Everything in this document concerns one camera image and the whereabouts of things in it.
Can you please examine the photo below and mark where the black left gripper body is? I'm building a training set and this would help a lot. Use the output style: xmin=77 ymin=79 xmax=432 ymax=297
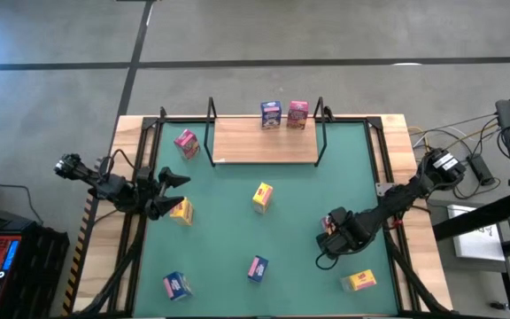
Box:
xmin=128 ymin=167 xmax=163 ymax=214

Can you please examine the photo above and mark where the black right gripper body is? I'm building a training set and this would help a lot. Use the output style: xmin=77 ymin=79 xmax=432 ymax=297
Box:
xmin=337 ymin=211 xmax=374 ymax=253

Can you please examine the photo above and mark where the yellow Corn Pops cereal box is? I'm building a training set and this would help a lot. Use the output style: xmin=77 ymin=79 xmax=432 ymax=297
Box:
xmin=340 ymin=268 xmax=378 ymax=293
xmin=251 ymin=182 xmax=274 ymax=215
xmin=168 ymin=197 xmax=195 ymax=227

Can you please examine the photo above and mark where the blue Frosted Flakes cereal box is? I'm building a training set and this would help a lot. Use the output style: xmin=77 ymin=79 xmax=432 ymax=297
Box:
xmin=259 ymin=100 xmax=283 ymax=131
xmin=247 ymin=254 xmax=270 ymax=284
xmin=162 ymin=270 xmax=193 ymax=302

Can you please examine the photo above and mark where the green table mat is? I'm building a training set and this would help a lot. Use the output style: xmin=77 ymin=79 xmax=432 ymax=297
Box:
xmin=133 ymin=120 xmax=400 ymax=316

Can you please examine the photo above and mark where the yellow black hazard tape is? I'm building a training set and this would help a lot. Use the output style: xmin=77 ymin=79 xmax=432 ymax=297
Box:
xmin=61 ymin=193 xmax=96 ymax=316

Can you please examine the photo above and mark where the white board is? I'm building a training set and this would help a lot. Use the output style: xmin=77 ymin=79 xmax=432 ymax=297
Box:
xmin=446 ymin=203 xmax=507 ymax=262

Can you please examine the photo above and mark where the black plastic crate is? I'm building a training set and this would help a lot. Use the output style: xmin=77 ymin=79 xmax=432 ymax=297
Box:
xmin=0 ymin=220 xmax=71 ymax=319

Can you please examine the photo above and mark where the black metal bar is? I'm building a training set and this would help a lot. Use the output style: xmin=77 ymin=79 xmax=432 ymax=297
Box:
xmin=431 ymin=191 xmax=510 ymax=243

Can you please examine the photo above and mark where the black power adapter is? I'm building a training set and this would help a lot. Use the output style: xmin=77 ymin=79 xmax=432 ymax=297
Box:
xmin=466 ymin=152 xmax=497 ymax=187

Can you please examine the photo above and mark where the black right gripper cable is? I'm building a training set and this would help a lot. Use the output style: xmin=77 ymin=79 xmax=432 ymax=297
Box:
xmin=315 ymin=252 xmax=341 ymax=272

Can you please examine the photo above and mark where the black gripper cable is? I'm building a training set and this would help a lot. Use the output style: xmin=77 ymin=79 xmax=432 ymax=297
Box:
xmin=99 ymin=147 xmax=137 ymax=178
xmin=315 ymin=252 xmax=341 ymax=272

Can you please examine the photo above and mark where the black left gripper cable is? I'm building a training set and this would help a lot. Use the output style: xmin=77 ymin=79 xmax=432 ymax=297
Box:
xmin=99 ymin=147 xmax=137 ymax=178

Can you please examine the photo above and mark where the black aluminium table frame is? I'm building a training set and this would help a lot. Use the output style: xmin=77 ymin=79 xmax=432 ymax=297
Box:
xmin=73 ymin=105 xmax=458 ymax=319

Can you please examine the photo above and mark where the thin black cable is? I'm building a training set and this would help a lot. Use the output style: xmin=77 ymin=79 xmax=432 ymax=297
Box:
xmin=0 ymin=182 xmax=45 ymax=225

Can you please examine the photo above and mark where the yellow cable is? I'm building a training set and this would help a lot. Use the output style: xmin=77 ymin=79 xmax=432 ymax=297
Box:
xmin=409 ymin=123 xmax=499 ymax=154

